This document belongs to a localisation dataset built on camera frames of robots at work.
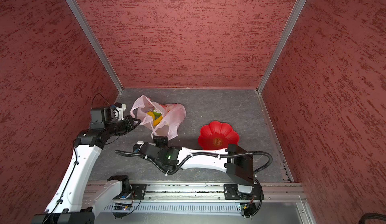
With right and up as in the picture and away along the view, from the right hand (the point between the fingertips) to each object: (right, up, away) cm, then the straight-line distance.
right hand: (160, 137), depth 75 cm
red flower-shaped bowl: (+32, -4, +19) cm, 38 cm away
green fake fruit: (-9, +10, +25) cm, 29 cm away
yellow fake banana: (-8, +6, +23) cm, 25 cm away
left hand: (-9, +7, -1) cm, 12 cm away
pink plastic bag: (+5, +11, +9) cm, 15 cm away
